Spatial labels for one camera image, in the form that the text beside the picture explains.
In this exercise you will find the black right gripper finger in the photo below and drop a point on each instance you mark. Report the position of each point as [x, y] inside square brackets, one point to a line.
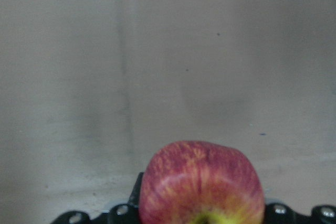
[135, 193]

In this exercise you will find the red yellow apple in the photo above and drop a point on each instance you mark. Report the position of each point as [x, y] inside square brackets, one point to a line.
[200, 182]

